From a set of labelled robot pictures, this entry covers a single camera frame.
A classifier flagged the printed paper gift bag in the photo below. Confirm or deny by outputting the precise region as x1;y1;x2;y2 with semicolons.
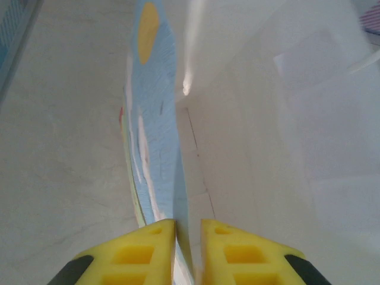
120;0;380;285

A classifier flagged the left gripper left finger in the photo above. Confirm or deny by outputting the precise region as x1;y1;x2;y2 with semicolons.
47;218;176;285

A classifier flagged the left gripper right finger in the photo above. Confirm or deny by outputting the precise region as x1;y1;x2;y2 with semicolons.
195;218;333;285

